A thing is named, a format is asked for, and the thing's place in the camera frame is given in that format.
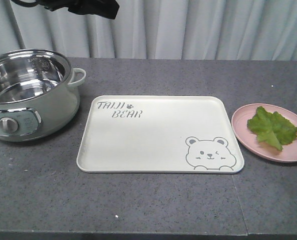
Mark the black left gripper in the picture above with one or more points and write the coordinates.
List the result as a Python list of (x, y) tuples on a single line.
[(104, 8)]

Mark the green lettuce leaf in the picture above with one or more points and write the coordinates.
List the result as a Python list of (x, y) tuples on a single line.
[(272, 128)]

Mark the cream bear serving tray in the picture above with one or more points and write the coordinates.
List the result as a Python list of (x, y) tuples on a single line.
[(159, 134)]

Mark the pink round plate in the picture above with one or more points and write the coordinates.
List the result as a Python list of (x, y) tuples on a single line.
[(248, 139)]

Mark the green electric cooking pot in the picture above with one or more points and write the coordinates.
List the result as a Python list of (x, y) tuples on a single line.
[(38, 93)]

